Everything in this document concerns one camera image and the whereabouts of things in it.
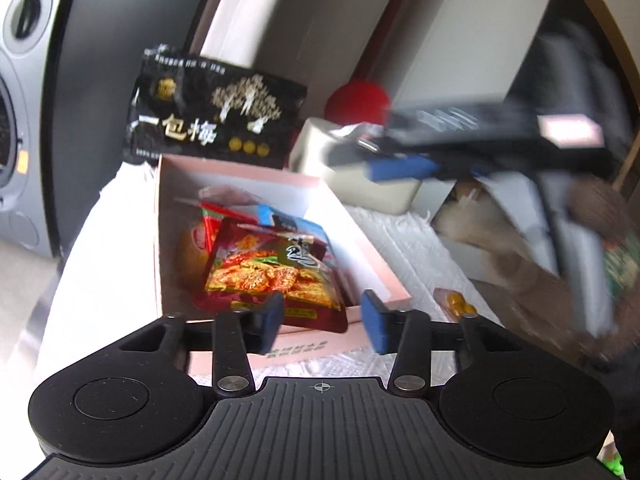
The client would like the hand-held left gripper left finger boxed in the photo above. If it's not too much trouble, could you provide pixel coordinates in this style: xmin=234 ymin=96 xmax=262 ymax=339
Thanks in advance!
xmin=120 ymin=291 xmax=286 ymax=396

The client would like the green snack packet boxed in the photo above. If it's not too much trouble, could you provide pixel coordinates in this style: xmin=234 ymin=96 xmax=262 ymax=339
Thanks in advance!
xmin=602 ymin=240 xmax=636 ymax=301

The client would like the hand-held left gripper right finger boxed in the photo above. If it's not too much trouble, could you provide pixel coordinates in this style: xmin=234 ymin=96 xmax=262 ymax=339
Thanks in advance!
xmin=361 ymin=289 xmax=521 ymax=395

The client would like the blue snack packet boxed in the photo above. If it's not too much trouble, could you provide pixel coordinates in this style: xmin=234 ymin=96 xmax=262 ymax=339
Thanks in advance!
xmin=257 ymin=205 xmax=331 ymax=261

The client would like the pink cardboard box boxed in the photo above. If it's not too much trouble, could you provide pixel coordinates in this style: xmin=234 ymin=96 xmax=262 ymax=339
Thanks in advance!
xmin=152 ymin=154 xmax=413 ymax=366

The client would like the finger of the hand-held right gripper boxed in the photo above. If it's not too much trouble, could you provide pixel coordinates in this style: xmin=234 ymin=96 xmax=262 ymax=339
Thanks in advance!
xmin=367 ymin=155 xmax=442 ymax=182
xmin=327 ymin=137 xmax=401 ymax=166

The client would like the beige plastic container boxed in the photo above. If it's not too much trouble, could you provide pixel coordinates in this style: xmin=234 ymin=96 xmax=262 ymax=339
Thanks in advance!
xmin=290 ymin=117 xmax=421 ymax=213

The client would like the red round object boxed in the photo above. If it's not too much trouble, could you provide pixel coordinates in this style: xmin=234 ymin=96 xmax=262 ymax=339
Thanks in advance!
xmin=325 ymin=80 xmax=392 ymax=126

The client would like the red chili snack packet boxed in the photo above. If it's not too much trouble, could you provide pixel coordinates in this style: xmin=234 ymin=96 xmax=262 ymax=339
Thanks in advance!
xmin=200 ymin=201 xmax=261 ymax=256

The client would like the beige plush toy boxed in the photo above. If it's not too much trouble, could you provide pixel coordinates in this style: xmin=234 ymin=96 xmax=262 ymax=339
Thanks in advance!
xmin=435 ymin=180 xmax=631 ymax=361

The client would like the black monitor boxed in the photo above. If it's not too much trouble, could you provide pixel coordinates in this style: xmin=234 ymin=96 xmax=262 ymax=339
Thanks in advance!
xmin=42 ymin=0 xmax=246 ymax=261

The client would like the yellow candy packet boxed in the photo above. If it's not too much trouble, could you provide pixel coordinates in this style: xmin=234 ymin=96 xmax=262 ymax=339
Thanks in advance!
xmin=434 ymin=287 xmax=481 ymax=323

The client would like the grey speaker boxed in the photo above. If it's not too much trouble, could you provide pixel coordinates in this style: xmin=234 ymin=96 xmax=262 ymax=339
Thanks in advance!
xmin=0 ymin=0 xmax=68 ymax=258

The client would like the red spicy snack packet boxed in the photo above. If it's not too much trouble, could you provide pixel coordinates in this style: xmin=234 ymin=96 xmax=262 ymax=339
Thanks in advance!
xmin=192 ymin=217 xmax=348 ymax=333

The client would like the black snack bag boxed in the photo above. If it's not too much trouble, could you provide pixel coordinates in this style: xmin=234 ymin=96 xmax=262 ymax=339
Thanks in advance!
xmin=122 ymin=47 xmax=308 ymax=171

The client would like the wooden curved frame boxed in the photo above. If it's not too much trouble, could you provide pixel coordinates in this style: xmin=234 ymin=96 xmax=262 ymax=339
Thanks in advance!
xmin=562 ymin=0 xmax=640 ymax=66

